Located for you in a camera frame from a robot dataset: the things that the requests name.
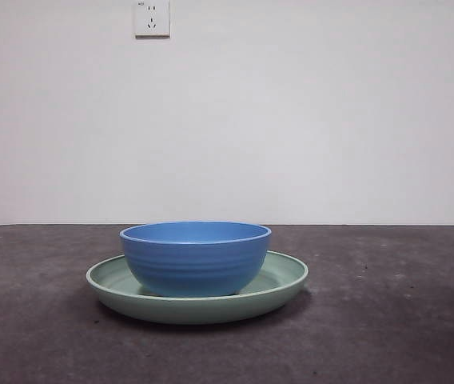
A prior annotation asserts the white wall power socket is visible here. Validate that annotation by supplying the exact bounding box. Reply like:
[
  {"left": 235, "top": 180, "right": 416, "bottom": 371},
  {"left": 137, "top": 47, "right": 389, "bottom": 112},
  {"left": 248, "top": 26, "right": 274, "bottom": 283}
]
[{"left": 133, "top": 0, "right": 171, "bottom": 40}]

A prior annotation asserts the blue ribbed bowl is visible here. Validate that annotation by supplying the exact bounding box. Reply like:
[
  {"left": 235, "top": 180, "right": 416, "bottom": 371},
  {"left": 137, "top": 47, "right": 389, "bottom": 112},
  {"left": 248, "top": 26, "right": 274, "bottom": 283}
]
[{"left": 119, "top": 221, "right": 273, "bottom": 298}]

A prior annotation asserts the pale green round plate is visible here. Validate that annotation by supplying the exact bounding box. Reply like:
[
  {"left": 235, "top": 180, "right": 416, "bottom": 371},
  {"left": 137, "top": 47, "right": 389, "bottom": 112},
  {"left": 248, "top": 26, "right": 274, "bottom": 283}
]
[{"left": 86, "top": 250, "right": 309, "bottom": 325}]

